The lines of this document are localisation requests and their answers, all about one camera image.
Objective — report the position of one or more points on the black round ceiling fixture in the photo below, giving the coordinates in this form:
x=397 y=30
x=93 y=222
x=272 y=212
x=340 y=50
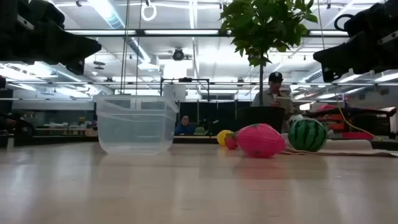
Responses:
x=178 y=54

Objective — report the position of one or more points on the cluttered workbench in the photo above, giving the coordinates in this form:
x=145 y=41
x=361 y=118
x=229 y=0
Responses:
x=62 y=132

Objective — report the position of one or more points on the white cylinder container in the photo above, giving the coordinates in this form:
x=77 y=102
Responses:
x=174 y=93

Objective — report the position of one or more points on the long ceiling light strip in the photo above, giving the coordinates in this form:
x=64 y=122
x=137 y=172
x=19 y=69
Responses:
x=180 y=32

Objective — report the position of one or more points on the beige folded cloth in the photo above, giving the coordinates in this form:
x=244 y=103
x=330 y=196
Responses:
x=348 y=146

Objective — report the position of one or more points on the potted green leafy plant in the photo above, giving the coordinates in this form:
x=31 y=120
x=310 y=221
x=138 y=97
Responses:
x=261 y=116

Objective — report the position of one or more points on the clear plastic tupperware container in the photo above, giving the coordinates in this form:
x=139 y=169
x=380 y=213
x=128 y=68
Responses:
x=133 y=137

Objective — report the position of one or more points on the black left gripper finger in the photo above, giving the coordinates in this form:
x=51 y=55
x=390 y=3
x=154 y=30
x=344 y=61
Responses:
x=76 y=67
x=65 y=45

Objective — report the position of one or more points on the silver ceiling air duct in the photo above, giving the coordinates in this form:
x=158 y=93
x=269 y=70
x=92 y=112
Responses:
x=115 y=21

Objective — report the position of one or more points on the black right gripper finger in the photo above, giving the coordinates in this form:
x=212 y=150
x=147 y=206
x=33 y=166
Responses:
x=329 y=74
x=348 y=54

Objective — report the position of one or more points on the black metal station frame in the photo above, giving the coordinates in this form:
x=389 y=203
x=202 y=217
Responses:
x=185 y=80

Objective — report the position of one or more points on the white paper pad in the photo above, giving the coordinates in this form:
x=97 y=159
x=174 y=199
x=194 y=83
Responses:
x=283 y=102

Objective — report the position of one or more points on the black partition panels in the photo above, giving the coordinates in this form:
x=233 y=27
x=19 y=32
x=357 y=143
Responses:
x=217 y=115

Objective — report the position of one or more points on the yellow toy lemon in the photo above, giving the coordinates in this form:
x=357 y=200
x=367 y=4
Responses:
x=221 y=137

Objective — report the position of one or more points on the red toy strawberry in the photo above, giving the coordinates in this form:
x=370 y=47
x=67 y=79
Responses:
x=230 y=143

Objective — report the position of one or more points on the green striped toy watermelon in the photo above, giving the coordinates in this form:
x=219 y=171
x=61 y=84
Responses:
x=307 y=135

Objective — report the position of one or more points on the black shelf with red bins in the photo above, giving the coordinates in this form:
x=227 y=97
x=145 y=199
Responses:
x=382 y=124

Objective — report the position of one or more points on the bright red toy tomato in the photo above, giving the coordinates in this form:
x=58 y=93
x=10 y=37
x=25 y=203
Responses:
x=259 y=141

